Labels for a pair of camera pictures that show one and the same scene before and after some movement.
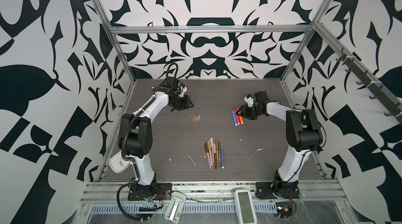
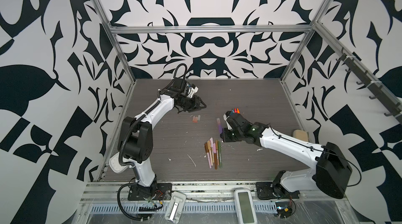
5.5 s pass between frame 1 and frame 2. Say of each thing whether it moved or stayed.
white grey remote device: stayed
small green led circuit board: stayed
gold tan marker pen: stayed
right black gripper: moved
